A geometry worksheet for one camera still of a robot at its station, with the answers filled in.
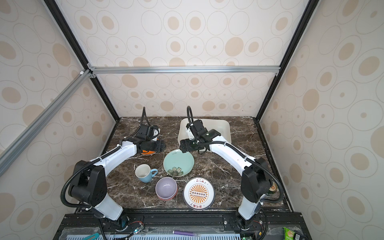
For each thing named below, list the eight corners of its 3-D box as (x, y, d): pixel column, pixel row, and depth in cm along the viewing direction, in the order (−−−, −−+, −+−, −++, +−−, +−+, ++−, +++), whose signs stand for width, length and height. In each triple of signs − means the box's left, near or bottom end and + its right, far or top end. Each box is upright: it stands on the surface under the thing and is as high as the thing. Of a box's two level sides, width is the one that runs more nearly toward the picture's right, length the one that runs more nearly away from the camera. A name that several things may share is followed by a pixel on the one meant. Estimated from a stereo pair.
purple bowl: (156, 201, 82) (153, 197, 76) (159, 182, 89) (156, 176, 83) (176, 201, 82) (175, 197, 76) (178, 182, 89) (177, 176, 83)
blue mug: (139, 183, 89) (133, 176, 81) (142, 171, 93) (137, 163, 86) (157, 183, 89) (154, 176, 81) (159, 171, 93) (156, 163, 86)
